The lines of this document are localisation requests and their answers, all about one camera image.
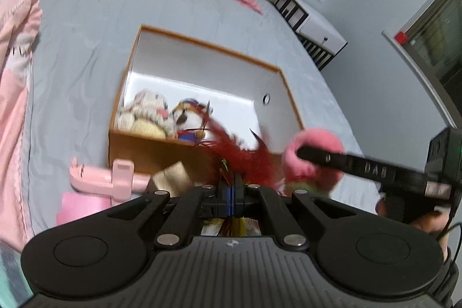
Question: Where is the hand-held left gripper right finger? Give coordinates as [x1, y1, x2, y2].
[234, 183, 358, 248]

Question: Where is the bed with grey sheet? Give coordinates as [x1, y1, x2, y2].
[0, 0, 381, 251]

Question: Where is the pink plush ball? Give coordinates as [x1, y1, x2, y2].
[281, 128, 346, 197]

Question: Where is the orange plush doll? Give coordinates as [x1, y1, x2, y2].
[169, 97, 218, 145]

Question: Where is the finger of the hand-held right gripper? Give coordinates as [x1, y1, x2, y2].
[297, 145, 427, 194]

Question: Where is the pink paper pad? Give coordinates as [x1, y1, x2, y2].
[56, 192, 111, 226]

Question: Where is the pink plastic stand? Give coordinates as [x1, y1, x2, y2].
[69, 157, 152, 210]

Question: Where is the teal cloth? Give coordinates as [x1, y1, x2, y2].
[0, 242, 27, 308]

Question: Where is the black cable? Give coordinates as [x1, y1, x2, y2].
[435, 201, 462, 244]

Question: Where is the white nightstand with black frame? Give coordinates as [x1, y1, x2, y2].
[275, 0, 348, 71]

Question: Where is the pink blanket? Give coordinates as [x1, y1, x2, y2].
[0, 0, 44, 253]

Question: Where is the tan block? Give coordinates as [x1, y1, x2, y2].
[151, 161, 193, 197]

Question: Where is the person's right hand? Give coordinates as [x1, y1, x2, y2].
[411, 211, 453, 258]

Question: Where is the cream plush bunny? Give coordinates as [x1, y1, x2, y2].
[117, 89, 178, 140]

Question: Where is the orange storage box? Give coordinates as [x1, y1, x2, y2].
[107, 25, 305, 188]

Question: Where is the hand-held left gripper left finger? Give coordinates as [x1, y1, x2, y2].
[108, 183, 234, 248]

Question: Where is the window with grey frame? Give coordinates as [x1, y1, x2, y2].
[382, 0, 462, 130]

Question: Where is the red yellow feather toy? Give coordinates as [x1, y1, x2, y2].
[195, 100, 284, 236]

